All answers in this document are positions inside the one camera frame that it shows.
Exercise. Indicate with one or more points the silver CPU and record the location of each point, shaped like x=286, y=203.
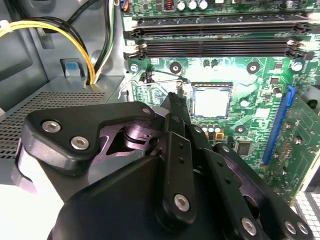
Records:
x=212, y=102

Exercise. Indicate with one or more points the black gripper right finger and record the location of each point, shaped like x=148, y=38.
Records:
x=230, y=180

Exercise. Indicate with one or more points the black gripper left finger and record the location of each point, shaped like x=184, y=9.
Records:
x=62, y=117

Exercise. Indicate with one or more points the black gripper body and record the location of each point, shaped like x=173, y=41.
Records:
x=112, y=212

